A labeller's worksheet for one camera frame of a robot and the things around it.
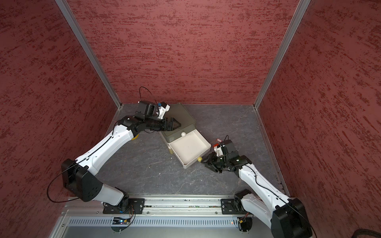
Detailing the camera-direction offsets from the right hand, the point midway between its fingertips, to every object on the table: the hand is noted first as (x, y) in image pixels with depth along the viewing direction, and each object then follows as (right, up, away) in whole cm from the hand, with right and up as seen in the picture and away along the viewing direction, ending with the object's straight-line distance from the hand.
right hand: (202, 166), depth 78 cm
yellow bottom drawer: (-19, +5, +13) cm, 23 cm away
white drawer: (-7, +8, +9) cm, 14 cm away
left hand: (-15, +21, -1) cm, 26 cm away
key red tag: (+13, +11, +22) cm, 28 cm away
